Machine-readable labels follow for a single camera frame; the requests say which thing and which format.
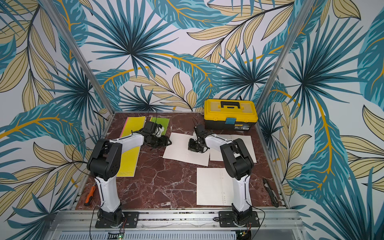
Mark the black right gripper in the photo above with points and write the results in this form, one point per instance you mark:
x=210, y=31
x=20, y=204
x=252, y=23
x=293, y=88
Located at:
x=194, y=145

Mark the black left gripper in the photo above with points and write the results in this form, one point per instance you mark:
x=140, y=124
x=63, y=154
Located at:
x=164, y=142

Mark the green cover notebook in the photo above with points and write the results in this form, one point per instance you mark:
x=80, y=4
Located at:
x=161, y=121

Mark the yellow notebook pink spine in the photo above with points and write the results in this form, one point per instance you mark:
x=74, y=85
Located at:
x=132, y=124

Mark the orange cover notebook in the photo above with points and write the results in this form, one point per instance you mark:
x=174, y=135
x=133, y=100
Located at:
x=178, y=151

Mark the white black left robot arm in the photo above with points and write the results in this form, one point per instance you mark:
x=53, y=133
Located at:
x=104, y=164

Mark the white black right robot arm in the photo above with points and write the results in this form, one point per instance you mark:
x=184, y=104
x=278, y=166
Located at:
x=238, y=164

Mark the yellow black toolbox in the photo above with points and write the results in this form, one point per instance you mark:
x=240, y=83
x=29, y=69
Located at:
x=229, y=115

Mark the black utility knife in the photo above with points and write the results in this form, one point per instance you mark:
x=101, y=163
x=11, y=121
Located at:
x=272, y=195

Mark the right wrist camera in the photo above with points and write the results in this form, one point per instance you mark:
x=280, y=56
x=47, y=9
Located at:
x=200, y=131

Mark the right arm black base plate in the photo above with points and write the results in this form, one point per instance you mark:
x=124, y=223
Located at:
x=227, y=219

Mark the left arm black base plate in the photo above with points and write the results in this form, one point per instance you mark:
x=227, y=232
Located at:
x=129, y=221

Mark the orange handled screwdriver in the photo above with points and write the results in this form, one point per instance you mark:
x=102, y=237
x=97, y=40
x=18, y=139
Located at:
x=90, y=196

